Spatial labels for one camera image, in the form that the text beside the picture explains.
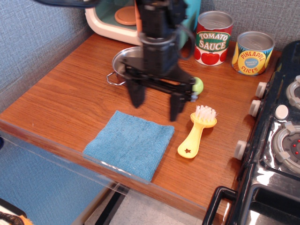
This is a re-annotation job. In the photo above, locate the tomato sauce can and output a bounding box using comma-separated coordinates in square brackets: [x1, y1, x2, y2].
[194, 11, 234, 66]

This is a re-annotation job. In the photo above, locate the toy microwave oven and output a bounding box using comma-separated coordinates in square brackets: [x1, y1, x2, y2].
[85, 0, 201, 46]

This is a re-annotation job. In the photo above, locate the blue folded cloth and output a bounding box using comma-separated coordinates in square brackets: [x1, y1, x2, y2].
[84, 111, 174, 182]

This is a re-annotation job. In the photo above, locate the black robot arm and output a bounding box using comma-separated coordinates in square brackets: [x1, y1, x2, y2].
[121, 0, 195, 121]

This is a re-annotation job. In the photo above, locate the black toy stove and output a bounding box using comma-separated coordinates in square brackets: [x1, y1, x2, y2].
[203, 41, 300, 225]

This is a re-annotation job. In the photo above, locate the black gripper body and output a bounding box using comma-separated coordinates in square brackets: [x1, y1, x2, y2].
[122, 40, 197, 101]

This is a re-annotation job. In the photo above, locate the pineapple slices can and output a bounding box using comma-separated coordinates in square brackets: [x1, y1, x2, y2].
[232, 31, 275, 76]

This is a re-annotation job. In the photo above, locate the green toy pear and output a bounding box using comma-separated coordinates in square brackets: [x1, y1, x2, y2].
[192, 77, 204, 96]

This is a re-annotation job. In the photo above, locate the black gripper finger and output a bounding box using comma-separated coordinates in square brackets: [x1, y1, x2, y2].
[170, 92, 186, 121]
[126, 80, 145, 108]

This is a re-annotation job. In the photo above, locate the yellow dish brush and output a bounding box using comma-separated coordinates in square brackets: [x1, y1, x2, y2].
[177, 105, 217, 159]

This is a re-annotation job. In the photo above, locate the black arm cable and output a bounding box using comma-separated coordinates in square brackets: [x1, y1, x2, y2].
[35, 0, 196, 59]

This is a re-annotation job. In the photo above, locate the orange object bottom left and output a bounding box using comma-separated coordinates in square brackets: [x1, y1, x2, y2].
[0, 212, 33, 225]

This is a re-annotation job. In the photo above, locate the small steel pan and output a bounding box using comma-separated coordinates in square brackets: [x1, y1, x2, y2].
[106, 46, 143, 86]

